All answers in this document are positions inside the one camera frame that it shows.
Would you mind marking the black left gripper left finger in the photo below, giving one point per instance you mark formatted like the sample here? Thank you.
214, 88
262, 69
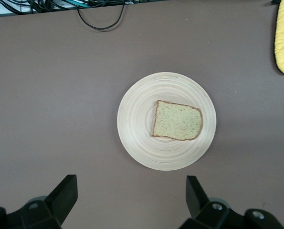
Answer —
60, 200

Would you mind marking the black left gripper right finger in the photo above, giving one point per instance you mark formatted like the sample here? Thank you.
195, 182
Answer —
196, 200

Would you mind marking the slice of toast bread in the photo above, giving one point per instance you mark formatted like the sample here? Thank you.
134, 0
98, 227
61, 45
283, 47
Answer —
177, 120

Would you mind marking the round light wooden plate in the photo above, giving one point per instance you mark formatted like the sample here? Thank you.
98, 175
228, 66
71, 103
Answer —
137, 143

